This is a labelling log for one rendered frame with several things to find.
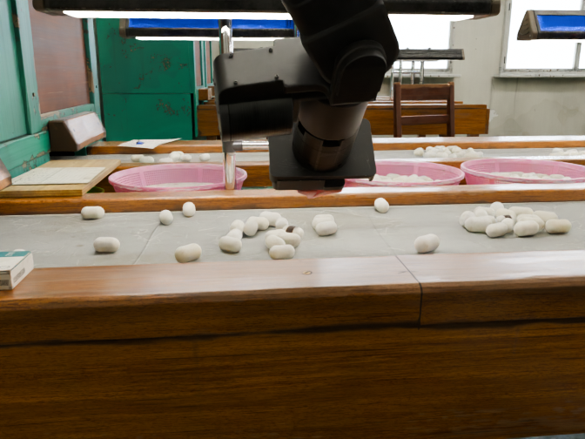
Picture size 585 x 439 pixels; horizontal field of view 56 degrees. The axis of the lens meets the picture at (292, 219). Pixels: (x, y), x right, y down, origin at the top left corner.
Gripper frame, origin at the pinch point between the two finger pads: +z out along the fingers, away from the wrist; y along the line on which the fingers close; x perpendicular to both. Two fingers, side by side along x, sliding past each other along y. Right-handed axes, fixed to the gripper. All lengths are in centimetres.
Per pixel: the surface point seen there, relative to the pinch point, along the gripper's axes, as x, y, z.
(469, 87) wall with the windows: -319, -236, 397
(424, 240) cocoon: 3.0, -15.3, 8.7
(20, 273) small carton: 9.0, 29.6, -0.7
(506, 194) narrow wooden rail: -13, -39, 29
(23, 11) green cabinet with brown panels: -58, 50, 33
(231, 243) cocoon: 1.7, 8.9, 11.2
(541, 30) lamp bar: -64, -66, 43
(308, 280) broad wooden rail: 11.2, 1.3, -2.3
